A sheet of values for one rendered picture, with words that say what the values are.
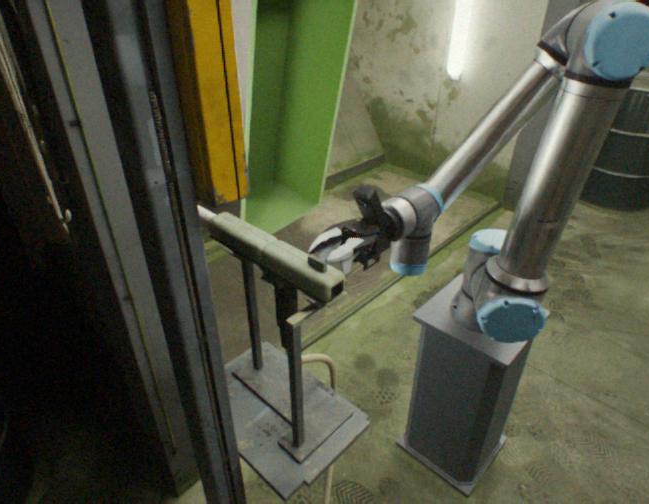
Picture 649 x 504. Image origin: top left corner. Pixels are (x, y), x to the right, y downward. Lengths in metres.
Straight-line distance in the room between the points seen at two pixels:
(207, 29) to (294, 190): 2.05
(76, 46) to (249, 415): 0.77
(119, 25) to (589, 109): 0.79
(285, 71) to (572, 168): 1.62
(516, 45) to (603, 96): 2.46
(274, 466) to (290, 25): 1.88
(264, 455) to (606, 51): 0.92
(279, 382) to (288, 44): 1.69
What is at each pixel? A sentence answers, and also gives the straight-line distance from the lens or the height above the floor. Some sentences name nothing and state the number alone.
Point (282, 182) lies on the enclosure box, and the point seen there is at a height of 0.53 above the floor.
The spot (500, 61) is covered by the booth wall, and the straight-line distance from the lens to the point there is 3.48.
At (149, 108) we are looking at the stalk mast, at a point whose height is 1.41.
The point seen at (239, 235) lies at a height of 1.14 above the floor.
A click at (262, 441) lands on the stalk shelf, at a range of 0.91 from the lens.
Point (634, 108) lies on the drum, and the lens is 3.76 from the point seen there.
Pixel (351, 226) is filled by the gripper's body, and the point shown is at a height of 1.10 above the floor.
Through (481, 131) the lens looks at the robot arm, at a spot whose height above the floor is 1.22.
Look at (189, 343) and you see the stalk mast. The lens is 0.66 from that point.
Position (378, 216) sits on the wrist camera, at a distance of 0.90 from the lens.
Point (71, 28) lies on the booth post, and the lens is 1.01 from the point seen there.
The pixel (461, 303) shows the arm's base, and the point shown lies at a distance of 1.40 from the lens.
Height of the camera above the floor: 1.53
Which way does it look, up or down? 32 degrees down
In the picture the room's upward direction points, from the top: straight up
